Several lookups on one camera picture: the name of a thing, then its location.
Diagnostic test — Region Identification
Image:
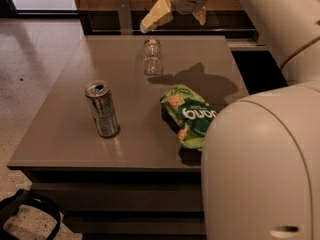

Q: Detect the clear plastic water bottle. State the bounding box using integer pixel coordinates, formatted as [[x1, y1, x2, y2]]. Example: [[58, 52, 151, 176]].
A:
[[143, 37, 163, 76]]

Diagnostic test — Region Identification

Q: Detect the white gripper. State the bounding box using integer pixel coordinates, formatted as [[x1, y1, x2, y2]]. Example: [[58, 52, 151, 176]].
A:
[[140, 0, 208, 33]]

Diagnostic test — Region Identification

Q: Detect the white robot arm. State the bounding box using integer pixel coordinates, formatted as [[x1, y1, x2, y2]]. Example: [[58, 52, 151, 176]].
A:
[[201, 0, 320, 240]]

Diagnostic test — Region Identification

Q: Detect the left metal bracket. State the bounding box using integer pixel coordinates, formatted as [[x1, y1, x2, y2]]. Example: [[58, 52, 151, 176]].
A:
[[116, 0, 133, 35]]

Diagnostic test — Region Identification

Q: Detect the grey drawer cabinet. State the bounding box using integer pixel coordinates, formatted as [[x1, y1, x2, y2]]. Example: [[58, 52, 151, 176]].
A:
[[8, 36, 247, 240]]

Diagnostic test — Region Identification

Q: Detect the silver drink can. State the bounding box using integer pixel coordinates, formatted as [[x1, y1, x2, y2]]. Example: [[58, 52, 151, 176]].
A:
[[84, 80, 120, 138]]

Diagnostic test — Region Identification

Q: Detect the black bag strap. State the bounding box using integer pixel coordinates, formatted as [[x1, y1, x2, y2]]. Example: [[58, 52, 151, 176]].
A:
[[0, 188, 62, 240]]

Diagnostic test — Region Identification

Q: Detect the green snack bag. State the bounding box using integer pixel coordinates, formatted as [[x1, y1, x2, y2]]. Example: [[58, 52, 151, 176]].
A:
[[160, 84, 217, 151]]

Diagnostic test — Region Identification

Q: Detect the wooden wall counter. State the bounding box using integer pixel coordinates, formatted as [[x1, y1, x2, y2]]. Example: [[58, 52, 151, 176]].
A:
[[74, 0, 266, 50]]

